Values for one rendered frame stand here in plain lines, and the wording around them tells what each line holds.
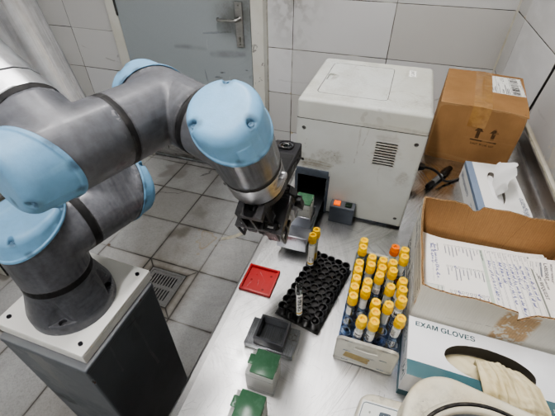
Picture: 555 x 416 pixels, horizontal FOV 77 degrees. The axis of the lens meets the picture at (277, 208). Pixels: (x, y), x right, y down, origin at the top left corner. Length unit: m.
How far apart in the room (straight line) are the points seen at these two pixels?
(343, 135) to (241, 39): 1.49
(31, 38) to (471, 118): 1.03
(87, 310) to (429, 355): 0.58
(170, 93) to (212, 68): 1.95
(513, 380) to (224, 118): 0.53
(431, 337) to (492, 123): 0.71
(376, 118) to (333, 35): 1.37
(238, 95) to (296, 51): 1.84
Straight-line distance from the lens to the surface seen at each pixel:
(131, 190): 0.68
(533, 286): 0.82
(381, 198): 0.86
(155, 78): 0.40
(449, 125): 1.18
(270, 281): 0.75
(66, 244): 0.64
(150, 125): 0.37
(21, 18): 0.65
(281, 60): 2.21
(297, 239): 0.76
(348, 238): 0.86
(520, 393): 0.65
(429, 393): 0.56
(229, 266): 1.94
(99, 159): 0.35
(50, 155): 0.33
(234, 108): 0.33
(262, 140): 0.34
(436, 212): 0.81
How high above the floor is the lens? 1.47
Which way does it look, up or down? 41 degrees down
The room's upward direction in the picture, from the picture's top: straight up
